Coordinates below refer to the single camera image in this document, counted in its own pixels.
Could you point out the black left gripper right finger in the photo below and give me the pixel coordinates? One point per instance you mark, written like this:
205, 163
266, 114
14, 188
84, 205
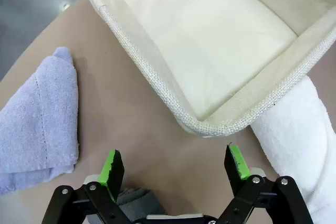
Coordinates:
239, 166

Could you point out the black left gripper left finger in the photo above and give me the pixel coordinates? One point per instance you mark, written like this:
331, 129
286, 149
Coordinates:
110, 182

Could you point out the dark grey towel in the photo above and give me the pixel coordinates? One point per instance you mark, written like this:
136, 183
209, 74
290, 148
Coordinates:
143, 200

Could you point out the white towel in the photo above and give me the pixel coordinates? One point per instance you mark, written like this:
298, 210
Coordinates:
296, 129

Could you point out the lavender towel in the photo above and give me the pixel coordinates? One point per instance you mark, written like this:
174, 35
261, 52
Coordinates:
31, 119

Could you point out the beige fabric storage bin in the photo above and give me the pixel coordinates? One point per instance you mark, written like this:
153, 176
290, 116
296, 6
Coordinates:
210, 51

